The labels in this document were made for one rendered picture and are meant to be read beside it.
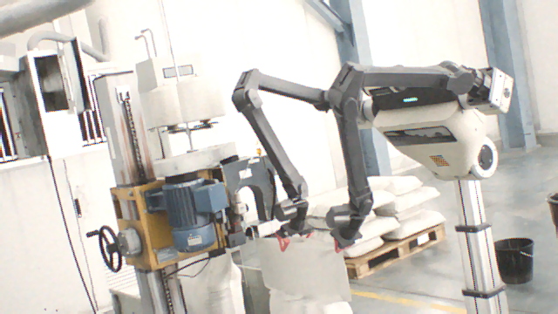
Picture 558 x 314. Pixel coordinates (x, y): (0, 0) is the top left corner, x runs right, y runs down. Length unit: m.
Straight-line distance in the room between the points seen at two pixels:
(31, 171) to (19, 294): 0.89
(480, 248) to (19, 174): 3.50
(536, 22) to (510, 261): 6.66
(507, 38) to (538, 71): 0.72
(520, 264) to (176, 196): 2.98
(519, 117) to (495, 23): 1.54
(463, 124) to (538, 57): 8.69
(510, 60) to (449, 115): 8.67
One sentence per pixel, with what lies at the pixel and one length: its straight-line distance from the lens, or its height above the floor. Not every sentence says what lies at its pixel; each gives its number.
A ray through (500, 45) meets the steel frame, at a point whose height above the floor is 1.70.
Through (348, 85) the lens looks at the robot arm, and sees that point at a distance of 1.82.
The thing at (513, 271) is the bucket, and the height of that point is 0.10.
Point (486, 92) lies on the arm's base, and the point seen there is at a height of 1.45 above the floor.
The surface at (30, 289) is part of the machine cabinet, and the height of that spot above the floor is 0.53.
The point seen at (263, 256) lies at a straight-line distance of 2.58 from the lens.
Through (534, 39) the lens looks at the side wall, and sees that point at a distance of 10.92.
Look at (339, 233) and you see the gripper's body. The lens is 2.17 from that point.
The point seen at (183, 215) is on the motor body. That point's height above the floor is 1.22.
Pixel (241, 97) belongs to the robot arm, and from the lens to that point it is 2.19.
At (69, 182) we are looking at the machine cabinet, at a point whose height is 1.23.
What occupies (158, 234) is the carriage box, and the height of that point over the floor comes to 1.15.
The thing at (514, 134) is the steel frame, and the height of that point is 0.26.
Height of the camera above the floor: 1.56
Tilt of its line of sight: 5 degrees down
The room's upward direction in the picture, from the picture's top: 11 degrees counter-clockwise
